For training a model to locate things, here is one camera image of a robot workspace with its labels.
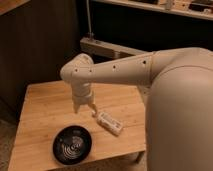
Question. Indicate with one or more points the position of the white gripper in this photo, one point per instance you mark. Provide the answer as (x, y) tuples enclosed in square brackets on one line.
[(82, 94)]

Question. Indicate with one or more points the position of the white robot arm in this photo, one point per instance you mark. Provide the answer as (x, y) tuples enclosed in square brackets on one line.
[(179, 108)]

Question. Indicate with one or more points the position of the black ceramic bowl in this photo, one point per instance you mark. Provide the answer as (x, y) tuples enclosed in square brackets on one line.
[(72, 145)]

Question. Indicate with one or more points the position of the wooden table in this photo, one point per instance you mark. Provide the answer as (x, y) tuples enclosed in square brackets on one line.
[(48, 108)]

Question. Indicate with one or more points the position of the long wooden beam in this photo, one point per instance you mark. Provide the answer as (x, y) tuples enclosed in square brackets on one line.
[(105, 49)]

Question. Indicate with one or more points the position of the metal pole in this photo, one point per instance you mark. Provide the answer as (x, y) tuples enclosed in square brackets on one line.
[(90, 31)]

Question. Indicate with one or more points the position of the wooden shelf board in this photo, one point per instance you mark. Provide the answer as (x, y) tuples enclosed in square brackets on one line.
[(167, 7)]

